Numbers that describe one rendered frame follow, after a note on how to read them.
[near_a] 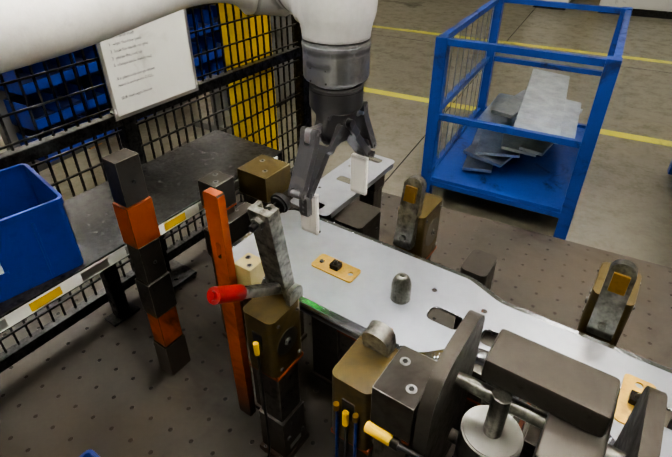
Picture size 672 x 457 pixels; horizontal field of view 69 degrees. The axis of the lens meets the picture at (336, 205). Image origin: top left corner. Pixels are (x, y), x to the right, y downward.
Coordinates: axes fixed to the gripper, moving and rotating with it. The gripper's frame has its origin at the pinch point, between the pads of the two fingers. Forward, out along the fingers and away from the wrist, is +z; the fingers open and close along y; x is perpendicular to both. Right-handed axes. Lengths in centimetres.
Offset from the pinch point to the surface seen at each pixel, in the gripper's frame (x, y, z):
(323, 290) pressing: 1.4, 5.7, 13.2
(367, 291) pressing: 7.5, 1.8, 13.2
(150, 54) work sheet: -54, -10, -12
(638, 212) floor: 48, -234, 113
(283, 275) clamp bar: 1.8, 15.4, 2.7
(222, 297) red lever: 1.0, 25.7, -0.9
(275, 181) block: -23.4, -11.9, 9.2
